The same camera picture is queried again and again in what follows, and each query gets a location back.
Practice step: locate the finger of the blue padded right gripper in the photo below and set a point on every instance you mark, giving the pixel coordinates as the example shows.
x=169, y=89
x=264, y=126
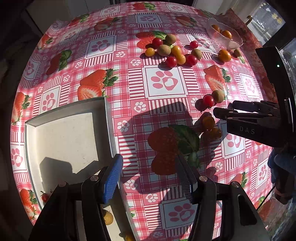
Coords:
x=255, y=106
x=224, y=113

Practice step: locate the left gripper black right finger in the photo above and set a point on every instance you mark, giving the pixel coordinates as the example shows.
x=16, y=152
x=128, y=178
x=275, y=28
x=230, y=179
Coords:
x=187, y=178

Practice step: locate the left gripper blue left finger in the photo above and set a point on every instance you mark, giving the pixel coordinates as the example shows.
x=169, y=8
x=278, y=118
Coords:
x=111, y=178

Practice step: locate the blue gloved right hand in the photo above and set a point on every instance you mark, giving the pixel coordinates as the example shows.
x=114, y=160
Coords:
x=279, y=160

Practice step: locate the dark olive cherry tomato upper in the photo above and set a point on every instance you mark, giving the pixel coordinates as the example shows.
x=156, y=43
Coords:
x=208, y=123

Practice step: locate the dark olive cherry tomato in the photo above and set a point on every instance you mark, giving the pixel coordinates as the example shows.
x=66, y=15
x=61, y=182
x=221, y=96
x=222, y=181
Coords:
x=215, y=133
x=208, y=123

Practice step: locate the red cherry tomato middle right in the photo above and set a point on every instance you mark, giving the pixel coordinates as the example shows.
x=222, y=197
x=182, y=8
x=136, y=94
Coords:
x=208, y=101

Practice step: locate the dark olive cherry tomato lower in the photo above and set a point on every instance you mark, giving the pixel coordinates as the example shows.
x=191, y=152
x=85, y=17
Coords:
x=215, y=133

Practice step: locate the yellow fruit in tray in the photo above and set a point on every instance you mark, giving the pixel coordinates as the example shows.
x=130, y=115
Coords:
x=108, y=217

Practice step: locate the white rectangular tray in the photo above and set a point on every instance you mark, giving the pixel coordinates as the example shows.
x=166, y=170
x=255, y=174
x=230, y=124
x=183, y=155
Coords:
x=67, y=151

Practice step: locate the smooth orange mandarin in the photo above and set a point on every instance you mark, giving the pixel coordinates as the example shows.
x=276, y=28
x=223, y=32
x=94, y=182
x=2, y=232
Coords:
x=224, y=55

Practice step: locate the red cherry tomato cluster right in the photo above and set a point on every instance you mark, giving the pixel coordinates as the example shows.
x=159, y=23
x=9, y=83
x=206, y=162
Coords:
x=191, y=60

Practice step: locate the red cherry tomato cluster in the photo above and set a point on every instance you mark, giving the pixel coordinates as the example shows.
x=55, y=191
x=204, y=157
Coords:
x=156, y=42
x=191, y=60
x=171, y=62

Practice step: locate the brown longan cluster right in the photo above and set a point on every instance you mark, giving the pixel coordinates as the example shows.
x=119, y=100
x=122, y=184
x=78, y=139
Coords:
x=197, y=53

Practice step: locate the brown longan cluster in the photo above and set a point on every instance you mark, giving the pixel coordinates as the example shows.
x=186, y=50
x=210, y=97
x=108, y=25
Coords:
x=164, y=50
x=197, y=53
x=170, y=39

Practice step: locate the yellow cherry tomato cluster lower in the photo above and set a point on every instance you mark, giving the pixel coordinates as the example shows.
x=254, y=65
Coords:
x=181, y=59

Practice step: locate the yellow cherry tomato cluster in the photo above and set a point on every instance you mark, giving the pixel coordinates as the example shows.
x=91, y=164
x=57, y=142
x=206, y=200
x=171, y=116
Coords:
x=181, y=59
x=176, y=51

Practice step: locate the red cherry tomato tray edge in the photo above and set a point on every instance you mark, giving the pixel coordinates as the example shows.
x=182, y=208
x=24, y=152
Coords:
x=45, y=197

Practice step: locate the clear glass bowl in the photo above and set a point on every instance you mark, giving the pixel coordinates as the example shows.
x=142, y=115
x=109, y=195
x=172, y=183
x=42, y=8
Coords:
x=234, y=43

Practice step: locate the red cherry tomato cluster bottom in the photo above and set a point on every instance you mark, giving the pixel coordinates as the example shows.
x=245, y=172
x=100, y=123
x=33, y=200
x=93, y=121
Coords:
x=171, y=62

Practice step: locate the red checkered fruit tablecloth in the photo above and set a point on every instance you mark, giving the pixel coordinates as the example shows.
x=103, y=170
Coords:
x=142, y=98

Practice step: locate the lone red cherry tomato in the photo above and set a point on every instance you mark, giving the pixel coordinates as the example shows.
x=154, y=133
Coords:
x=194, y=45

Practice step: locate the yellow cherry tomato cluster upper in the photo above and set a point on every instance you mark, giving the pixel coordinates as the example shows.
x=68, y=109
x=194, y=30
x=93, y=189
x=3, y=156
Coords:
x=176, y=51

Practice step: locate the orange mandarin in bowl right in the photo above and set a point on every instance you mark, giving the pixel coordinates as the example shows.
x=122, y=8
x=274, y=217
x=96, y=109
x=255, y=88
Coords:
x=226, y=34

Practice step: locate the orange mandarin in bowl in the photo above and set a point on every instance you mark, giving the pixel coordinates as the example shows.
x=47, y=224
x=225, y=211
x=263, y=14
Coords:
x=226, y=34
x=216, y=28

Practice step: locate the orange mandarin in bowl left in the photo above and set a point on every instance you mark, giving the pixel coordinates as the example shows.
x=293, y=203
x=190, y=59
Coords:
x=216, y=28

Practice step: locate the brown longan cluster centre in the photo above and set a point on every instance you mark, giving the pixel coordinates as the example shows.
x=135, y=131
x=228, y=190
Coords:
x=164, y=50

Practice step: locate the brown longan cluster top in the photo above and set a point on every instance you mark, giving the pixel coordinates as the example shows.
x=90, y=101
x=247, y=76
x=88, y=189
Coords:
x=170, y=39

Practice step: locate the small yellow tomato cluster left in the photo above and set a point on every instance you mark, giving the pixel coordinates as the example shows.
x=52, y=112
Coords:
x=149, y=52

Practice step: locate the red cherry tomato cluster top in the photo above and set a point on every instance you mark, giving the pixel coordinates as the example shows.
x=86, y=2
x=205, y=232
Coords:
x=156, y=42

